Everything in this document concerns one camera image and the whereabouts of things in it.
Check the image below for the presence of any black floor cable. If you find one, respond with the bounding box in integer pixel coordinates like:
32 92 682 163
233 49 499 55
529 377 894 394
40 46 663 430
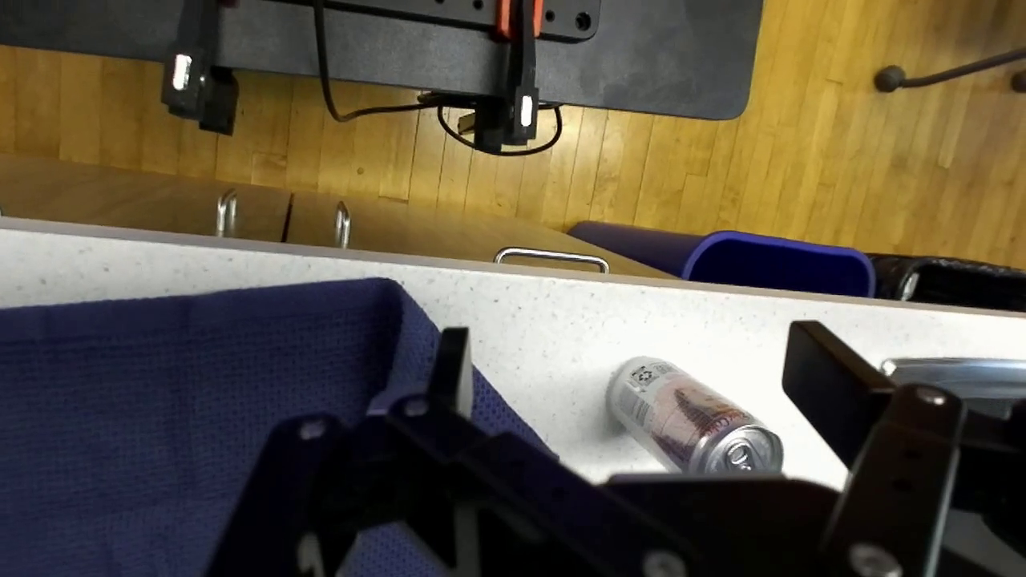
307 0 564 161

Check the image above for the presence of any metal drawer handle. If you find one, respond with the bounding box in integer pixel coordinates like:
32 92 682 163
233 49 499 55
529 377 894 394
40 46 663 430
492 245 612 278
211 187 245 239
326 200 356 253

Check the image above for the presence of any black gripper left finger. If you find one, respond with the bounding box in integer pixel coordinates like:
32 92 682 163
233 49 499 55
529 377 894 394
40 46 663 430
205 325 687 577

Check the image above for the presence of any blue plastic bin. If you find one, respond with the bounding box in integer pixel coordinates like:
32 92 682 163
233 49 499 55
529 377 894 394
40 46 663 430
679 226 883 301

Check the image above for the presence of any wooden base cabinet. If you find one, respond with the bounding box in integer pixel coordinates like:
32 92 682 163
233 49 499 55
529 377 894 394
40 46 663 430
0 151 679 282

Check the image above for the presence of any blue cloth towel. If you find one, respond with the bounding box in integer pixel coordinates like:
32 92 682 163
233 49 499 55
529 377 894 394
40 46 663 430
0 276 561 577

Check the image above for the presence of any silver Diet Coke can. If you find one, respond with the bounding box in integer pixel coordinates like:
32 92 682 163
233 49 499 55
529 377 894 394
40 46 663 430
607 351 788 482

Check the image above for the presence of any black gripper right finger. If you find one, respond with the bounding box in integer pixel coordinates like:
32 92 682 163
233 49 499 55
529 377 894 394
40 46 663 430
783 316 1026 577

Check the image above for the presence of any black plastic bin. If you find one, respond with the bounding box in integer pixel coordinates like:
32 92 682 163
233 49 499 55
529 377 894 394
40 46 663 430
869 251 1026 315

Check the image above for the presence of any black stand base foot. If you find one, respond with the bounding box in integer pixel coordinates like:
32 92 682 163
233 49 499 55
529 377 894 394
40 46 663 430
869 46 1026 96

